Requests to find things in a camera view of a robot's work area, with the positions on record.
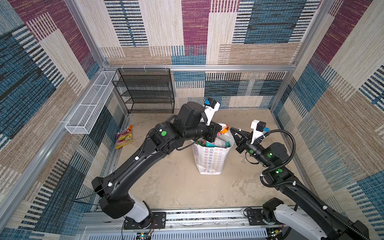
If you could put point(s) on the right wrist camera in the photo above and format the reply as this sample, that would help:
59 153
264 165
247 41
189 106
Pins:
259 131

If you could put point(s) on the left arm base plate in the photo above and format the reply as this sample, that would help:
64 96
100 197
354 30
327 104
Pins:
155 220

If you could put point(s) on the black wire shelf rack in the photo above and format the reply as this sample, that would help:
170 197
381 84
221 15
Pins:
145 91

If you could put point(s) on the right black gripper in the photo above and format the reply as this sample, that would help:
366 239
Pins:
242 145

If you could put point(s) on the teal mint candy bag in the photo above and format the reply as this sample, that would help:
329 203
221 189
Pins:
217 143

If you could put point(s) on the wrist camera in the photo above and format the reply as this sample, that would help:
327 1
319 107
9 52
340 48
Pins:
259 131
211 106

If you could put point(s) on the white paper bag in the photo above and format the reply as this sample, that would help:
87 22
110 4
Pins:
210 161

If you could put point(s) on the orange candy bag front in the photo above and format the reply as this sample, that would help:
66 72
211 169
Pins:
225 129

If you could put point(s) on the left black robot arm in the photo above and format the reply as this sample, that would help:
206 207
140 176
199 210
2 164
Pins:
193 122

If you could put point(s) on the white wire wall basket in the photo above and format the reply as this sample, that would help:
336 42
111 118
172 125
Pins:
86 114

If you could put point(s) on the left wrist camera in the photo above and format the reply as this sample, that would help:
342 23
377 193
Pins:
211 106

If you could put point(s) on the orange candy bag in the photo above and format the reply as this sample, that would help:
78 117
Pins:
225 129
124 137

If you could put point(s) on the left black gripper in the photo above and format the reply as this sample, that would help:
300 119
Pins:
212 129

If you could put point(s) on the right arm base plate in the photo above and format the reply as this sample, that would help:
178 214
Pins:
256 218

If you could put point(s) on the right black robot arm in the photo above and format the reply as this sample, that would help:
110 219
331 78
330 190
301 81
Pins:
323 222

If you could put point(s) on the aluminium mounting rail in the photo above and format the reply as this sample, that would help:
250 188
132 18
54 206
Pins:
187 224

